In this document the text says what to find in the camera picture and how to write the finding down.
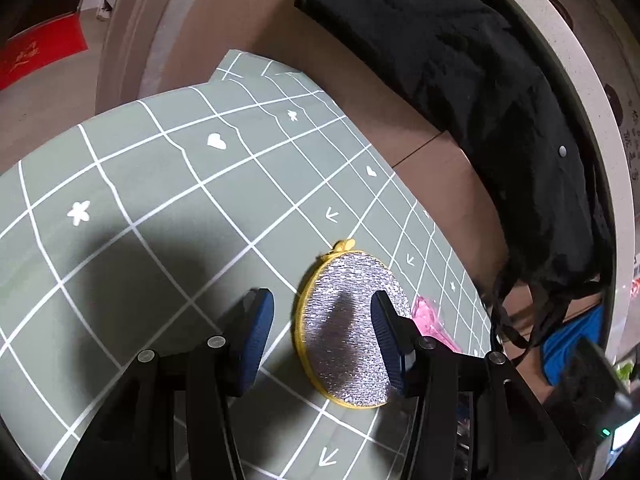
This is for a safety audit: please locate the green checked tablecloth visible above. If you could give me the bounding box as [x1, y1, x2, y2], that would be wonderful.
[0, 49, 493, 480]

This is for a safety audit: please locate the blue towel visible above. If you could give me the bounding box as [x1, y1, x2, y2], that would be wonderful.
[542, 305, 606, 386]

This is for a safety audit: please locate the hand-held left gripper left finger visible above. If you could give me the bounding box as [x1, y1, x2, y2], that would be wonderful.
[60, 288, 276, 480]

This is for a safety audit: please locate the black cloth bag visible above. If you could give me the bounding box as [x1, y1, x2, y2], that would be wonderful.
[292, 0, 616, 366]

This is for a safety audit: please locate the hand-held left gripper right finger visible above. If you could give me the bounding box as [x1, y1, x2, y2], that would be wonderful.
[370, 290, 583, 480]

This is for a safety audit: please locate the red door mat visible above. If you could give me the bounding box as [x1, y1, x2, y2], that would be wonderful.
[0, 12, 88, 92]

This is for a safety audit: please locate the silver yellow-rimmed scouring pad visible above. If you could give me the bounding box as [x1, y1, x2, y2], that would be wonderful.
[291, 240, 416, 411]

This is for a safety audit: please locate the pink plastic packet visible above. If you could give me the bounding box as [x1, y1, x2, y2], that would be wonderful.
[411, 296, 461, 353]

